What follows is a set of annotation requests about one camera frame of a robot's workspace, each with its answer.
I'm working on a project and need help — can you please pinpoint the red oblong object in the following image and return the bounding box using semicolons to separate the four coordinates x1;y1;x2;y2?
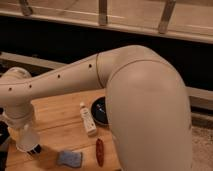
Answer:
96;138;104;167

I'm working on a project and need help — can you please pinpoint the metal railing post middle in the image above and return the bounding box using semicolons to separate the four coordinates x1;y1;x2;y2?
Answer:
98;0;108;26

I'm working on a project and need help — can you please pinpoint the metal railing post right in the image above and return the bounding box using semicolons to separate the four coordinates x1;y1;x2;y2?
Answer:
158;0;176;34

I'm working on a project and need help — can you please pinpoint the white tube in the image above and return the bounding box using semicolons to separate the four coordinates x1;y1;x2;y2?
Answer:
80;102;97;136

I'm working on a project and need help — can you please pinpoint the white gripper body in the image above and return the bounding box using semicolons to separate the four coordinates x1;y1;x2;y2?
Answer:
16;124;40;152

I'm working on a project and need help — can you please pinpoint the metal railing post left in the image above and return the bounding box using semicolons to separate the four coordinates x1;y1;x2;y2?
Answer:
19;0;33;16

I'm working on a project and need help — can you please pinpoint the black white eraser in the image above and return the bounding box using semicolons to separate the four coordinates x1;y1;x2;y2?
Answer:
27;144;42;155

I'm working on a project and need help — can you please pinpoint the wooden board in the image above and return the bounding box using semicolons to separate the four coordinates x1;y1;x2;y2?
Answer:
6;90;120;171

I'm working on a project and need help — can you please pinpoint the black device at left edge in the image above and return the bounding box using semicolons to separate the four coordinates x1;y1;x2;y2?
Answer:
0;121;9;171

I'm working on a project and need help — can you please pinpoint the metal railing post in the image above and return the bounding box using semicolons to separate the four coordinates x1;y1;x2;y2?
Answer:
98;0;108;26
158;0;176;34
19;0;33;16

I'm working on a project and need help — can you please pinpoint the black round plate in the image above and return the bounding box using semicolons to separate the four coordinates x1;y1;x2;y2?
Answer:
91;97;108;126

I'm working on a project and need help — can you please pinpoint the blue grey ceramic cup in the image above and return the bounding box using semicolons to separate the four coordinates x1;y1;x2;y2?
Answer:
57;150;82;168

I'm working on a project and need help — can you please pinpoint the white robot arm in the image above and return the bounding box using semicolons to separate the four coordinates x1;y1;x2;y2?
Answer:
0;45;193;171

